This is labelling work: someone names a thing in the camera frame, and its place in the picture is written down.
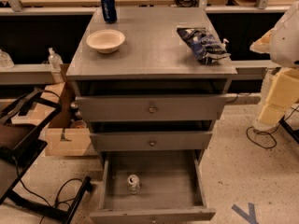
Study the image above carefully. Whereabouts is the grey top drawer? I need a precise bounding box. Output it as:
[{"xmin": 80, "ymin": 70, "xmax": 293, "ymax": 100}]
[{"xmin": 77, "ymin": 95, "xmax": 226, "ymax": 122}]

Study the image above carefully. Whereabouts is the black cable on floor left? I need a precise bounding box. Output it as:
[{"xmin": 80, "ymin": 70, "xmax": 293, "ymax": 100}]
[{"xmin": 12, "ymin": 159, "xmax": 94, "ymax": 224}]

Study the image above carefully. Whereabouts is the cardboard box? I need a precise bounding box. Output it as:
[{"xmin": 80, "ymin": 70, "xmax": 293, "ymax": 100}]
[{"xmin": 11, "ymin": 63, "xmax": 98, "ymax": 158}]

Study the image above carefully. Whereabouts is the black cart frame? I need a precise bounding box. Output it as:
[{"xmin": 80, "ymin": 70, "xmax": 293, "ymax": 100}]
[{"xmin": 0, "ymin": 88, "xmax": 93, "ymax": 224}]

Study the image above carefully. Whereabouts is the grey drawer cabinet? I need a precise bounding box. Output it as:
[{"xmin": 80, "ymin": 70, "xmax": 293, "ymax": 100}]
[{"xmin": 65, "ymin": 6, "xmax": 238, "ymax": 170}]

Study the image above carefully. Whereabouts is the clear plastic bottle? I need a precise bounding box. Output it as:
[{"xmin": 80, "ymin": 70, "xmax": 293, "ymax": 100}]
[{"xmin": 49, "ymin": 48, "xmax": 63, "ymax": 70}]

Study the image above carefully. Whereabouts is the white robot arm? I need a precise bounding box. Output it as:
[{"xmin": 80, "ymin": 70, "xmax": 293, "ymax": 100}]
[{"xmin": 250, "ymin": 1, "xmax": 299, "ymax": 131}]

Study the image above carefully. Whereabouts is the grey bottom drawer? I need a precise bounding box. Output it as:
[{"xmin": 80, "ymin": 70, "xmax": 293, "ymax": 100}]
[{"xmin": 90, "ymin": 150, "xmax": 216, "ymax": 224}]

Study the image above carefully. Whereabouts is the blue soda can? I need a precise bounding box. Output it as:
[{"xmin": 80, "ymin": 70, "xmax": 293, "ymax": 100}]
[{"xmin": 101, "ymin": 0, "xmax": 117, "ymax": 23}]

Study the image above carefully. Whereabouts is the black stand base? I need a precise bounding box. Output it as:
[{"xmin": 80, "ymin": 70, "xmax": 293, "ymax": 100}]
[{"xmin": 279, "ymin": 118, "xmax": 299, "ymax": 144}]

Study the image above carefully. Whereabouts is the grey middle drawer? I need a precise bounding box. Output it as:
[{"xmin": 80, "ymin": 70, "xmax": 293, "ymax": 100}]
[{"xmin": 91, "ymin": 131, "xmax": 212, "ymax": 151}]

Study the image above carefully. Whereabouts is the blue chip bag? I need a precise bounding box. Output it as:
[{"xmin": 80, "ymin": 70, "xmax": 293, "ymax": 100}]
[{"xmin": 177, "ymin": 27, "xmax": 230, "ymax": 64}]

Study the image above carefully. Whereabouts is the grey drawer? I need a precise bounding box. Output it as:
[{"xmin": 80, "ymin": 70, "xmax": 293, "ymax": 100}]
[
  {"xmin": 90, "ymin": 150, "xmax": 216, "ymax": 224},
  {"xmin": 77, "ymin": 95, "xmax": 226, "ymax": 122},
  {"xmin": 91, "ymin": 131, "xmax": 212, "ymax": 151}
]

